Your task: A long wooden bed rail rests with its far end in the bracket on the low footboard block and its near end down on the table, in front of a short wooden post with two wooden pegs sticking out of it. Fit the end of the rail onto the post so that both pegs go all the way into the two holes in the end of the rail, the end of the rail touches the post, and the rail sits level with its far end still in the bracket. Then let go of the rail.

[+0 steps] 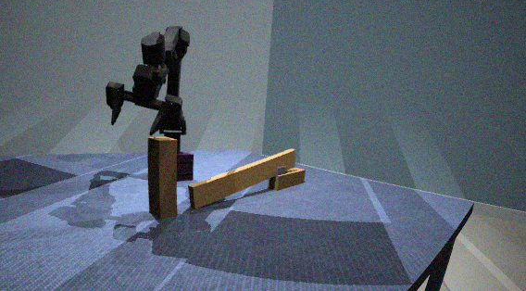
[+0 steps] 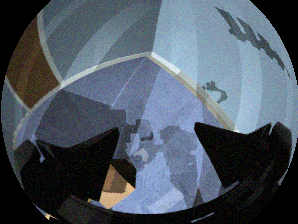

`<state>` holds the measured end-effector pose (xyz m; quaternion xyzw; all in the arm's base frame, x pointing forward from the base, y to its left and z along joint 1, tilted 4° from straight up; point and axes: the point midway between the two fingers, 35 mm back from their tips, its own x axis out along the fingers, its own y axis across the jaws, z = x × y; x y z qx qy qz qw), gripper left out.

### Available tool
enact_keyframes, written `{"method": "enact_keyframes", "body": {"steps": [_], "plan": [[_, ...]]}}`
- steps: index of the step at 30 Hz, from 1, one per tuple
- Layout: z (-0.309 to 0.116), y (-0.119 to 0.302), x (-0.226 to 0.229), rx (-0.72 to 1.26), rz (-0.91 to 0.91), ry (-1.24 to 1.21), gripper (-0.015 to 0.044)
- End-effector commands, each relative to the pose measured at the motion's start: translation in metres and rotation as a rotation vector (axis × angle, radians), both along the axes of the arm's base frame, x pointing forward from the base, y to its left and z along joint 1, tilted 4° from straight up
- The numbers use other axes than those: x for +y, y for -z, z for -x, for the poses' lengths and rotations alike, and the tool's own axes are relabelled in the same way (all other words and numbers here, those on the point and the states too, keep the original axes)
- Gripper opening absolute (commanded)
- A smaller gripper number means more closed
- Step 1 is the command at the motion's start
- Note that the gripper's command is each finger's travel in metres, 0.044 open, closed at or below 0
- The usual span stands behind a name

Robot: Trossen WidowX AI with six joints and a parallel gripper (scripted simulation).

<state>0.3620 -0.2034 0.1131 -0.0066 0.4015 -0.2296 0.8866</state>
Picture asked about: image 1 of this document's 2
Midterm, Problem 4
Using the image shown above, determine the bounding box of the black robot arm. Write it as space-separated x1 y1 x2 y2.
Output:
132 26 190 154

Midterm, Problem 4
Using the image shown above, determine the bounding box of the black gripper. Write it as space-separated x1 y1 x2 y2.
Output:
106 81 182 135

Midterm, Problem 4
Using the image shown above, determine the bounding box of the long wooden rail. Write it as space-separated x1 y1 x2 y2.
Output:
188 149 295 209

